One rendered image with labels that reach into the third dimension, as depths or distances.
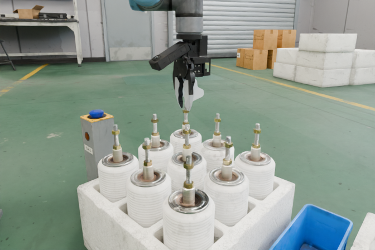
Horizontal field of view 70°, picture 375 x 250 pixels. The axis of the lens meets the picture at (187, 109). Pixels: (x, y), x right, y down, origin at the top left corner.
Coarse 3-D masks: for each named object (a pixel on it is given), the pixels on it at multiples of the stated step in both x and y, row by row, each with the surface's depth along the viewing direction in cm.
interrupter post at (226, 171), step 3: (222, 165) 56; (225, 165) 55; (228, 165) 55; (231, 165) 55; (222, 168) 56; (225, 168) 55; (228, 168) 55; (231, 168) 55; (222, 171) 56; (225, 171) 55; (228, 171) 55; (231, 171) 56; (222, 174) 56; (225, 174) 55; (228, 174) 55; (231, 174) 56; (222, 177) 56; (225, 177) 56; (228, 177) 56; (231, 177) 56
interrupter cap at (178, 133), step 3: (180, 129) 83; (192, 129) 83; (174, 132) 81; (177, 132) 81; (180, 132) 82; (192, 132) 81; (195, 132) 81; (174, 135) 79; (177, 135) 79; (180, 135) 79; (183, 135) 80; (189, 135) 80; (192, 135) 79; (195, 135) 79; (183, 138) 77; (189, 138) 77
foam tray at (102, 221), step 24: (96, 192) 63; (288, 192) 64; (96, 216) 61; (120, 216) 55; (264, 216) 56; (288, 216) 68; (96, 240) 64; (120, 240) 54; (144, 240) 49; (216, 240) 53; (240, 240) 50; (264, 240) 59
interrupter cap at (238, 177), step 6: (216, 168) 59; (234, 168) 59; (210, 174) 57; (216, 174) 57; (234, 174) 57; (240, 174) 57; (216, 180) 55; (222, 180) 55; (228, 180) 55; (234, 180) 55; (240, 180) 55
